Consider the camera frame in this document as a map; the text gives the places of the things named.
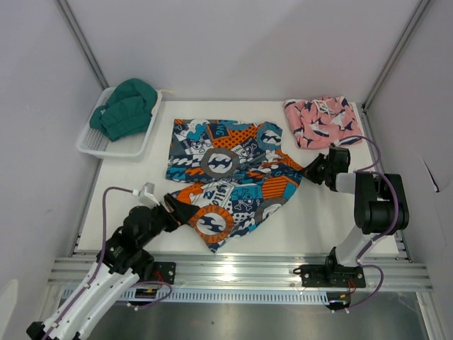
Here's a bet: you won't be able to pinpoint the aluminium frame post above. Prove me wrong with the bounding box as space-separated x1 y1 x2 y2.
55 0 109 89
362 0 433 111

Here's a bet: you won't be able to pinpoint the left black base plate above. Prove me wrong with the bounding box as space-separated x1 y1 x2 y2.
141 261 176 285

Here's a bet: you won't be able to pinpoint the left aluminium frame post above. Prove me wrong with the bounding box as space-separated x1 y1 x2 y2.
55 0 109 89

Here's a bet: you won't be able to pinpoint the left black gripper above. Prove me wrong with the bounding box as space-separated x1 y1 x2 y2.
138 193 199 248

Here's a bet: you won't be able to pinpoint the right aluminium frame post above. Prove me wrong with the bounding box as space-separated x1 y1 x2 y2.
362 0 433 111

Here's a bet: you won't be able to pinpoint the white plastic basket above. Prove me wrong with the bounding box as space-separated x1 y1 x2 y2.
76 87 165 162

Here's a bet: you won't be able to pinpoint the blue patterned shorts pile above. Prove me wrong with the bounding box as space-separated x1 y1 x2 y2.
166 119 302 253

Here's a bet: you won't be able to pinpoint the teal green shorts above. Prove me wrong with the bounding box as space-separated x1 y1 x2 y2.
89 78 158 142

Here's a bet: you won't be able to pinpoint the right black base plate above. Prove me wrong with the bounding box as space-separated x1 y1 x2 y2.
298 264 366 288

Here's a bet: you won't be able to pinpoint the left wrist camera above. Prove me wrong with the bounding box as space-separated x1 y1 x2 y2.
132 182 159 208

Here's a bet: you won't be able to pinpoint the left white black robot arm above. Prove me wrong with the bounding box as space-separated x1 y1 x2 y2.
26 194 199 339

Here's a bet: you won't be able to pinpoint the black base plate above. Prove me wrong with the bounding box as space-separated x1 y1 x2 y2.
298 264 366 288
141 261 176 285

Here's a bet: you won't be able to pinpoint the pink shark print shorts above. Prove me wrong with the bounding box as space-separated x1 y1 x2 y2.
283 96 362 149

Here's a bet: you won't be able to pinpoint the slotted white cable duct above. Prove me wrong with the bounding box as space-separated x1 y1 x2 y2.
62 287 330 304

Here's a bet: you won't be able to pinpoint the aluminium mounting rail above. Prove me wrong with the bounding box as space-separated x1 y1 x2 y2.
47 251 434 292

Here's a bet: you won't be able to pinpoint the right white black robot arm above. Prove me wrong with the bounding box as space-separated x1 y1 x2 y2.
293 147 409 288

